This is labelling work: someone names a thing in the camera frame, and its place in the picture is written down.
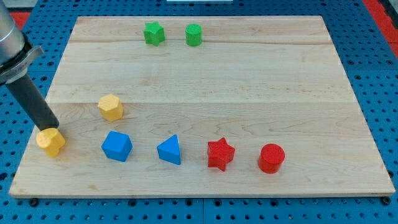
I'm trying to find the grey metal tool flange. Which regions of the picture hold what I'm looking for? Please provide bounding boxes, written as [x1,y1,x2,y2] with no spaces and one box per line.
[1,38,44,85]

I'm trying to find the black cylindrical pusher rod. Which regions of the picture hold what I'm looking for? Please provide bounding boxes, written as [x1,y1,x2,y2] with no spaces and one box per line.
[6,74,59,131]

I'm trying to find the yellow hexagon block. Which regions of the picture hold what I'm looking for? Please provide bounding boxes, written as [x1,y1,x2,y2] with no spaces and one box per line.
[98,94,124,121]

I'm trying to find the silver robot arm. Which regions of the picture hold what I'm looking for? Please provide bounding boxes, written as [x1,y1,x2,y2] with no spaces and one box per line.
[1,2,59,131]

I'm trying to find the yellow heart block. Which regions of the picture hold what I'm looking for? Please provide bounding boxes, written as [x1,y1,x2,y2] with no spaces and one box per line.
[35,128,66,157]

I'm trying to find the blue cube block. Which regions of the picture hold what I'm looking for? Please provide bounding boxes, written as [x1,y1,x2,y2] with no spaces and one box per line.
[101,131,132,162]

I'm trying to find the green star block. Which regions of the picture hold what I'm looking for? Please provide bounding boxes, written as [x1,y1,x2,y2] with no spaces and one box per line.
[144,21,165,46]

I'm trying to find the blue triangle block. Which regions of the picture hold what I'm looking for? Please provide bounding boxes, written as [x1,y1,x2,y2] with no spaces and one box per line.
[157,134,181,165]

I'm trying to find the wooden board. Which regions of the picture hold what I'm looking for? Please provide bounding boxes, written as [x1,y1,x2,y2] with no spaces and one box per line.
[9,16,396,198]

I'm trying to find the green cylinder block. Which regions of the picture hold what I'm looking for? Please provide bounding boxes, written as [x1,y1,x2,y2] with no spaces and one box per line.
[185,24,202,47]

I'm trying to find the red star block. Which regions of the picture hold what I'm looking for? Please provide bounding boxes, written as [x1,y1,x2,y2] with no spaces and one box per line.
[207,138,235,172]

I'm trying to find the red cylinder block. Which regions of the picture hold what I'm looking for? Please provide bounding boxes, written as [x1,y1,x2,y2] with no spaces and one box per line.
[257,143,285,174]

